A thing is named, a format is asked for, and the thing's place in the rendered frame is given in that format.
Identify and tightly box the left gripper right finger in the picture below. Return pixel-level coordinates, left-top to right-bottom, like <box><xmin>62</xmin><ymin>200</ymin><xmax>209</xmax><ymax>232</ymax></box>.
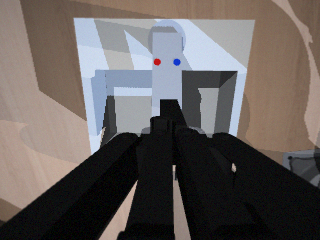
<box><xmin>169</xmin><ymin>99</ymin><xmax>320</xmax><ymax>240</ymax></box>

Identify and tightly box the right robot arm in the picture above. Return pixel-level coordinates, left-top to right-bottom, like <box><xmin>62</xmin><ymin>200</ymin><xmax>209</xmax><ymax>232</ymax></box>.
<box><xmin>289</xmin><ymin>156</ymin><xmax>320</xmax><ymax>188</ymax></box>

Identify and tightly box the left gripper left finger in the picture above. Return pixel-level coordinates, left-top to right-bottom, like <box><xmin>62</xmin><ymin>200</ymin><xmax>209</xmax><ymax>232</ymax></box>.
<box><xmin>0</xmin><ymin>99</ymin><xmax>175</xmax><ymax>240</ymax></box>

